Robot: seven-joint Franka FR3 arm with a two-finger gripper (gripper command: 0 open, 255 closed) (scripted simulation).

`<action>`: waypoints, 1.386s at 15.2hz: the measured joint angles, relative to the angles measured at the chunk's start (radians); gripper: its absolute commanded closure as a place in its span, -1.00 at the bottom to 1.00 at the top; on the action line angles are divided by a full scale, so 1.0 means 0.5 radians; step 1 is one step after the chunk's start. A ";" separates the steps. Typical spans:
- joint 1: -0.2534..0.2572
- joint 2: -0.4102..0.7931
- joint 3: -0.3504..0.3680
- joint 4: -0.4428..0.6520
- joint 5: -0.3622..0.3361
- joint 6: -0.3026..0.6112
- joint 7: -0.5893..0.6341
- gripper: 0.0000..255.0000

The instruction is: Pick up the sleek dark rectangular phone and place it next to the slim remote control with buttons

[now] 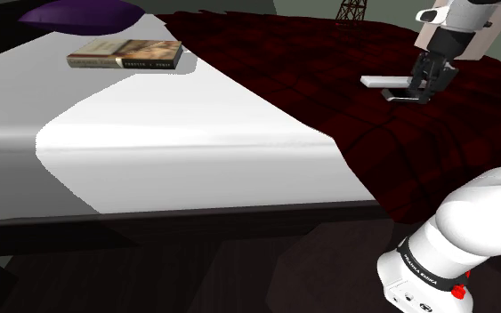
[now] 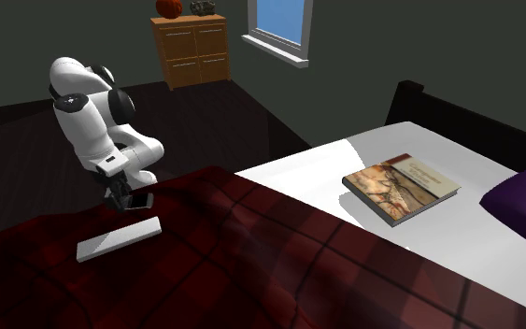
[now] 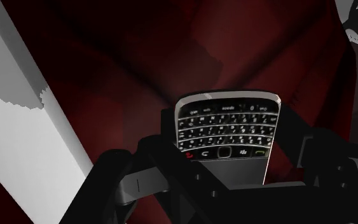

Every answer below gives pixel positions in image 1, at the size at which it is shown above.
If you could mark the silver black phone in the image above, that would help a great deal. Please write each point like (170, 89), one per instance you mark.
(395, 96)

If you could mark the dark red quilted blanket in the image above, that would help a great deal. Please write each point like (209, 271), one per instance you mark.
(319, 78)

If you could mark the white flat remote control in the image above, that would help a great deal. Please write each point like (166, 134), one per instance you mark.
(384, 81)

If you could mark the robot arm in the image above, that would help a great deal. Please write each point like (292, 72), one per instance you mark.
(471, 221)

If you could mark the dark lattice tower figure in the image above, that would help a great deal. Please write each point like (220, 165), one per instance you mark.
(351, 11)

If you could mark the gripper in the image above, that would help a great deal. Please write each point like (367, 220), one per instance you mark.
(448, 42)

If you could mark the white bed with dark frame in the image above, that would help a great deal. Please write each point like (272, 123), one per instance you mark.
(180, 138)

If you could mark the purple pillow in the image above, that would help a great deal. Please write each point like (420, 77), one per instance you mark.
(81, 16)

